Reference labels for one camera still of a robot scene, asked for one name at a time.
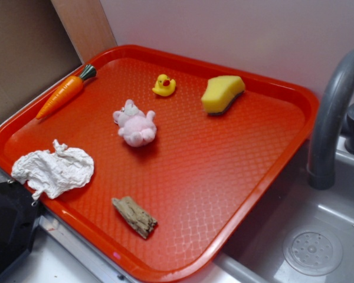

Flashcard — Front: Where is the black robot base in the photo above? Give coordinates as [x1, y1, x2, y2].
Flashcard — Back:
[0, 181, 41, 280]

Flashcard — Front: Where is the yellow rubber duck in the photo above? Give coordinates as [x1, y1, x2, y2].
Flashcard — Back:
[152, 74, 176, 97]

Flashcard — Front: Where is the red plastic tray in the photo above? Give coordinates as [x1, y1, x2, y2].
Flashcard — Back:
[0, 45, 319, 282]

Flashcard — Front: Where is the pink plush toy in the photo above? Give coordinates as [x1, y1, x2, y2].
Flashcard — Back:
[113, 99, 157, 147]

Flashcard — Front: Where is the yellow sponge with dark pad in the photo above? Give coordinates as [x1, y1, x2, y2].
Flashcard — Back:
[201, 75, 245, 115]

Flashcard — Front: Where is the brown wood piece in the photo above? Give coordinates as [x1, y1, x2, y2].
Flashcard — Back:
[112, 196, 158, 239]

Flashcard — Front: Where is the orange toy carrot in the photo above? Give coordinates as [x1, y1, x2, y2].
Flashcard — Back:
[36, 64, 97, 120]

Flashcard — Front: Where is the crumpled white paper towel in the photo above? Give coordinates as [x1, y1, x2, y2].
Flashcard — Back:
[11, 139, 94, 202]

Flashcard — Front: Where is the light wooden board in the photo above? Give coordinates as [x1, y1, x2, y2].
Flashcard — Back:
[51, 0, 117, 62]

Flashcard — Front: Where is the grey toy sink basin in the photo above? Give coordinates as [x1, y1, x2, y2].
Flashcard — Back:
[215, 146, 354, 282]

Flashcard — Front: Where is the grey toy faucet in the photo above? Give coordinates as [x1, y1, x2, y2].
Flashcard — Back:
[307, 50, 354, 190]

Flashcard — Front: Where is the brown cardboard panel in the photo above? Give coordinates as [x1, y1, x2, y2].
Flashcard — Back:
[0, 1, 81, 124]

